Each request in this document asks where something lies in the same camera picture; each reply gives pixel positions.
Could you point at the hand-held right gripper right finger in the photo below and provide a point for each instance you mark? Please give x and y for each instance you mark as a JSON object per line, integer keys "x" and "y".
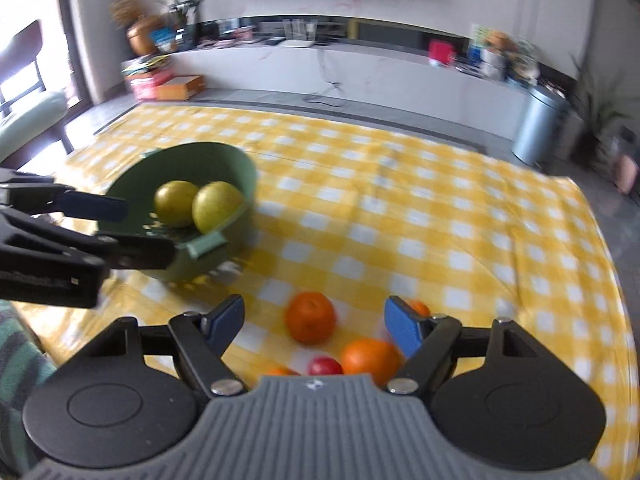
{"x": 402, "y": 329}

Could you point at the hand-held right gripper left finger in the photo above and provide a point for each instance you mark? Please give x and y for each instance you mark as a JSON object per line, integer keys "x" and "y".
{"x": 227, "y": 321}

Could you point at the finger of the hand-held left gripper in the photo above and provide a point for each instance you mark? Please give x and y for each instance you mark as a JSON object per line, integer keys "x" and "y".
{"x": 140, "y": 255}
{"x": 95, "y": 207}

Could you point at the small orange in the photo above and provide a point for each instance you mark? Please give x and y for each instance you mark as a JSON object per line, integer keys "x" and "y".
{"x": 419, "y": 307}
{"x": 282, "y": 372}

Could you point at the large orange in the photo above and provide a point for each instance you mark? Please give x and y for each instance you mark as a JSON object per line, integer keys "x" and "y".
{"x": 372, "y": 357}

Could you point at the small red fruit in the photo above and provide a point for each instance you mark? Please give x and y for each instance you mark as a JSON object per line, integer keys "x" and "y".
{"x": 325, "y": 366}

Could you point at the green colander bowl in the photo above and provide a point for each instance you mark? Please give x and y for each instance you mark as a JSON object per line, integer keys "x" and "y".
{"x": 210, "y": 162}

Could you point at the yellow-green pear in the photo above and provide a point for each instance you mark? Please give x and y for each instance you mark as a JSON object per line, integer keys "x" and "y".
{"x": 175, "y": 203}
{"x": 217, "y": 207}

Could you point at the pale green cushion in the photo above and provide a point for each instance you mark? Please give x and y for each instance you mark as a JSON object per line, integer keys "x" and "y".
{"x": 30, "y": 120}

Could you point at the yellow checkered tablecloth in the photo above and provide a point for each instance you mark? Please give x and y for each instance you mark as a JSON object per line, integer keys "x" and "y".
{"x": 425, "y": 210}

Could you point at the red cardboard box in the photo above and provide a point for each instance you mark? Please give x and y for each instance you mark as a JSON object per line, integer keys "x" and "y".
{"x": 145, "y": 87}

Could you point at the orange cardboard box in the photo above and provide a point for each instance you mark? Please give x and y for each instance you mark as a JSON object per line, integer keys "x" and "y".
{"x": 180, "y": 87}

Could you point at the stack of magazines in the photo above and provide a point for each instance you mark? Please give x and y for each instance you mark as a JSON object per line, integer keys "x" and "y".
{"x": 145, "y": 65}

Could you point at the green striped cloth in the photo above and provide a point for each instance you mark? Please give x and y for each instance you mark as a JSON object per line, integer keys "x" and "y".
{"x": 20, "y": 360}

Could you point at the dark wooden chair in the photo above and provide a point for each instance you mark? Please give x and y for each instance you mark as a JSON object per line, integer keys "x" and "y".
{"x": 30, "y": 55}

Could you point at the copper vase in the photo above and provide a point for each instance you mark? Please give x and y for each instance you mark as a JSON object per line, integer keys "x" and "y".
{"x": 142, "y": 35}

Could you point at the dried yellow flowers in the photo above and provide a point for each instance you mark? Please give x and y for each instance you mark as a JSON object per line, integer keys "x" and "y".
{"x": 125, "y": 10}

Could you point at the green potted plant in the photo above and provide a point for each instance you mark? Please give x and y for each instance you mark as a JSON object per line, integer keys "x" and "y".
{"x": 187, "y": 5}

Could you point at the silver trash can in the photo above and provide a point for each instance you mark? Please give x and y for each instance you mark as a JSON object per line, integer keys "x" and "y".
{"x": 537, "y": 125}

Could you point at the white marble tv cabinet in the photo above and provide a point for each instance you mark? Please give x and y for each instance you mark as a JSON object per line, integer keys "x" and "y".
{"x": 350, "y": 67}

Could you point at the white router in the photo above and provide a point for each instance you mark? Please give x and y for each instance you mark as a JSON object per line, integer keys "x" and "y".
{"x": 300, "y": 30}

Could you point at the pink plant pot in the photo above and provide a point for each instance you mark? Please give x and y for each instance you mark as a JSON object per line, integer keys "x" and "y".
{"x": 627, "y": 172}

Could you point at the small red box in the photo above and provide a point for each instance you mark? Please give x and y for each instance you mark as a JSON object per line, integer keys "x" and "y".
{"x": 440, "y": 53}

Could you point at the colourful toy clutter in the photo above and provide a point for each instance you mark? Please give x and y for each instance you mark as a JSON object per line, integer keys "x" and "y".
{"x": 502, "y": 55}

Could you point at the tall leafy houseplant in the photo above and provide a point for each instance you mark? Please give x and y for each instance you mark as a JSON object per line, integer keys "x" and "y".
{"x": 597, "y": 110}

